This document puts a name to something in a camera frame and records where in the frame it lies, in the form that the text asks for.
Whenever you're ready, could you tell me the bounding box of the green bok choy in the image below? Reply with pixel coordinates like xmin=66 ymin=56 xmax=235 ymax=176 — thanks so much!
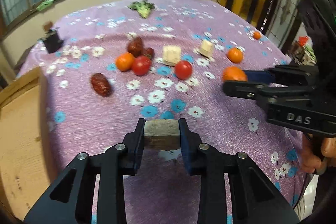
xmin=128 ymin=0 xmax=155 ymax=19

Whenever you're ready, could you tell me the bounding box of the large dark red jujube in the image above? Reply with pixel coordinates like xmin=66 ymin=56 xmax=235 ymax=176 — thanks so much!
xmin=126 ymin=37 xmax=143 ymax=57

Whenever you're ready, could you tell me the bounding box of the black holder with cork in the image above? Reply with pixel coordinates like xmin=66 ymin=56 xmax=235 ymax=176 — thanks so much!
xmin=42 ymin=21 xmax=63 ymax=53

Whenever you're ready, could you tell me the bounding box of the white yam chunk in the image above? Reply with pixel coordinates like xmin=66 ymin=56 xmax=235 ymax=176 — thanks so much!
xmin=162 ymin=46 xmax=182 ymax=66
xmin=199 ymin=39 xmax=215 ymax=58

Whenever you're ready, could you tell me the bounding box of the purple floral tablecloth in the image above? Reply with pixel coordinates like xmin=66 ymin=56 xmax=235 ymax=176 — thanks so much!
xmin=16 ymin=0 xmax=313 ymax=224

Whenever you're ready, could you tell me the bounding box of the person's right hand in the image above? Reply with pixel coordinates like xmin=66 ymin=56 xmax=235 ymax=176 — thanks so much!
xmin=300 ymin=135 xmax=336 ymax=174

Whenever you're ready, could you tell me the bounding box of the green cloth on windowsill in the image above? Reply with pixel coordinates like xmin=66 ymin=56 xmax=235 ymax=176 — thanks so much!
xmin=37 ymin=0 xmax=54 ymax=12

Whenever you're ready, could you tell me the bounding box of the red cherry tomato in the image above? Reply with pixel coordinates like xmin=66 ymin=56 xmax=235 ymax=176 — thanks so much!
xmin=131 ymin=56 xmax=151 ymax=76
xmin=174 ymin=60 xmax=193 ymax=80

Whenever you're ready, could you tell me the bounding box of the small orange tangerine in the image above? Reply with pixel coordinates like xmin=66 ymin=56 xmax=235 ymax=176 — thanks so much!
xmin=253 ymin=31 xmax=261 ymax=40

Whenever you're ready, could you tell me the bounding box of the dark red jujube date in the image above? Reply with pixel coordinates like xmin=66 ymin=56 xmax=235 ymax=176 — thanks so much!
xmin=91 ymin=73 xmax=112 ymax=97

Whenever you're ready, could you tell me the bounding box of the cardboard tray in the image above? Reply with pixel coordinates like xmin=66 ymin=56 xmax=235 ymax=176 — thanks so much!
xmin=1 ymin=67 xmax=58 ymax=221

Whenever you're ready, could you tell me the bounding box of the small dark red jujube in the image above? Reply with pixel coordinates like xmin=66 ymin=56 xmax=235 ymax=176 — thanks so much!
xmin=142 ymin=48 xmax=154 ymax=59

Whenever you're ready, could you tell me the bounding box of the beige yam chunk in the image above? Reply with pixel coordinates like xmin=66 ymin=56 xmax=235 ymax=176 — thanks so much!
xmin=143 ymin=119 xmax=181 ymax=151

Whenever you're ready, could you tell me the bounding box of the ornate glass door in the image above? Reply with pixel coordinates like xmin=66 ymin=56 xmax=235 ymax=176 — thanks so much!
xmin=262 ymin=0 xmax=301 ymax=53

